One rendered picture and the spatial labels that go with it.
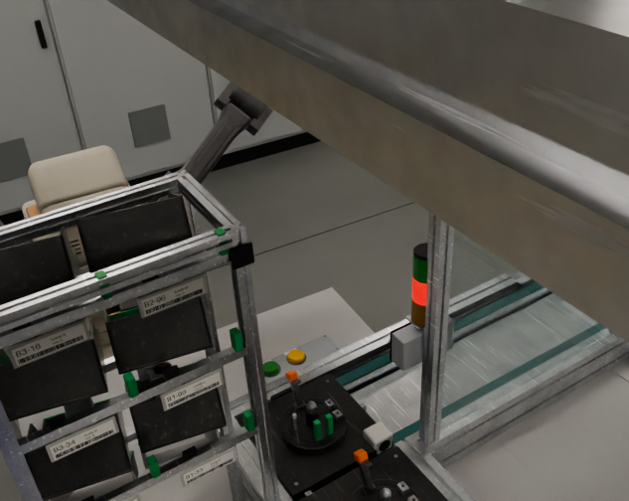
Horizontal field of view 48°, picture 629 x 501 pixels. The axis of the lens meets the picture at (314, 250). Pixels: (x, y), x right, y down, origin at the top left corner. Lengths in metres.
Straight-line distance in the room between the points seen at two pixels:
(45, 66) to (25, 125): 0.34
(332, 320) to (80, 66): 2.57
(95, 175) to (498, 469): 1.13
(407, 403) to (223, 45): 1.49
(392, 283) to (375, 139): 3.36
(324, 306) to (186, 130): 2.58
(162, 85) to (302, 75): 4.12
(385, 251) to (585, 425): 2.16
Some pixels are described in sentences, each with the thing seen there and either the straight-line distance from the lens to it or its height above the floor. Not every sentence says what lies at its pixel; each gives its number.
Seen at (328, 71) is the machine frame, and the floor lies 2.07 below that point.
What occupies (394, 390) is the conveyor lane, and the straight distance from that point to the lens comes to 1.69.
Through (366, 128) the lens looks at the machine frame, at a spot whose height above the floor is 2.06.
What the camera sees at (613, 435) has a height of 0.86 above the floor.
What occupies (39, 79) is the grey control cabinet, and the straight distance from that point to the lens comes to 4.13.
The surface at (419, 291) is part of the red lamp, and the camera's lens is 1.28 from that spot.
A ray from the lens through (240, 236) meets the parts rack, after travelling 0.88.
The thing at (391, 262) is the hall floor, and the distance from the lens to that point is 3.65.
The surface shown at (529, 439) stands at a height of 0.86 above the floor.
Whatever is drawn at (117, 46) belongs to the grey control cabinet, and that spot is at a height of 0.91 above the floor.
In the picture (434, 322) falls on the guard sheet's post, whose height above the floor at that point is 1.29.
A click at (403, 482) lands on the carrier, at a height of 1.01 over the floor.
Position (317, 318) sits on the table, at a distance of 1.98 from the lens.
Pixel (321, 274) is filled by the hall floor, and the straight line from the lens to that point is 3.58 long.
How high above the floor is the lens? 2.13
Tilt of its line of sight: 34 degrees down
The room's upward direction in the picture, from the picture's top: 4 degrees counter-clockwise
